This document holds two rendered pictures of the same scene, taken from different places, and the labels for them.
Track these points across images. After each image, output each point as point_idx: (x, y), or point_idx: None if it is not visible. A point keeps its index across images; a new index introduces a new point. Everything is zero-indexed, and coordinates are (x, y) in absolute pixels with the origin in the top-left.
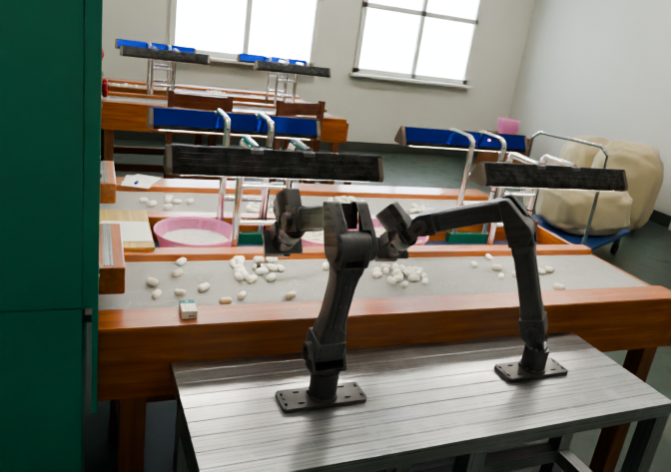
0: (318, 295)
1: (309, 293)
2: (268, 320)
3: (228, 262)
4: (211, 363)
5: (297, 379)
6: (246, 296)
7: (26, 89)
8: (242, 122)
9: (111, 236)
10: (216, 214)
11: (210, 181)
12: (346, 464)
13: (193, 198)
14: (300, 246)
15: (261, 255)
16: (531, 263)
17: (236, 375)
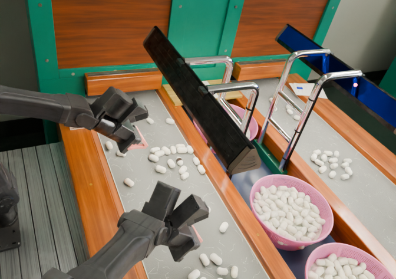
0: (139, 204)
1: (141, 197)
2: (69, 165)
3: (185, 145)
4: (59, 158)
5: (34, 205)
6: (124, 157)
7: None
8: (335, 69)
9: (134, 72)
10: (273, 130)
11: (354, 123)
12: None
13: (312, 120)
14: (124, 147)
15: (201, 161)
16: None
17: (42, 171)
